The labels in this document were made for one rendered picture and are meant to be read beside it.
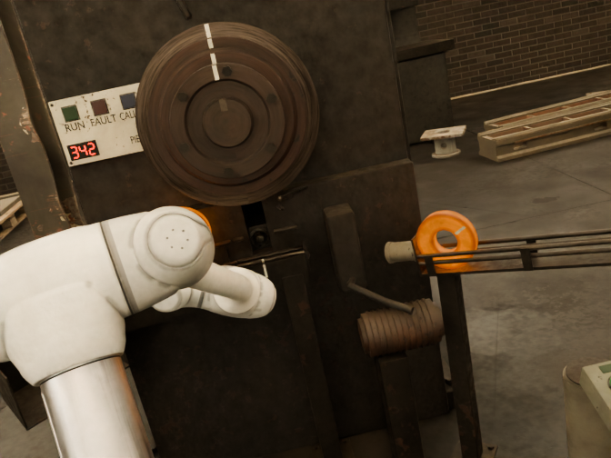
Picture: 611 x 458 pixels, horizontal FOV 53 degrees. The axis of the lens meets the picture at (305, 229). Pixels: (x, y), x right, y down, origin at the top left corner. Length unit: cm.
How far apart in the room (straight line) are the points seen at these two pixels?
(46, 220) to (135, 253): 375
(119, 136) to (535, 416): 153
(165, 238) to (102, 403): 21
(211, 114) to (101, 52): 41
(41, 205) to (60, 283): 372
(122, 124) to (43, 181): 271
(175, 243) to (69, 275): 13
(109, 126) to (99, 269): 102
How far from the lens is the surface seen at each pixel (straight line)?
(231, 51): 155
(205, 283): 113
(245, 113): 151
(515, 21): 838
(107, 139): 178
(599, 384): 124
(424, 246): 164
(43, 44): 182
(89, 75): 179
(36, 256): 81
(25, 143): 443
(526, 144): 505
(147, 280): 79
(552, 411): 217
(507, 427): 210
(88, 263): 79
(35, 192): 449
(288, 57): 159
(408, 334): 167
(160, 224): 77
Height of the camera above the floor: 131
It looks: 19 degrees down
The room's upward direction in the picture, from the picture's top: 12 degrees counter-clockwise
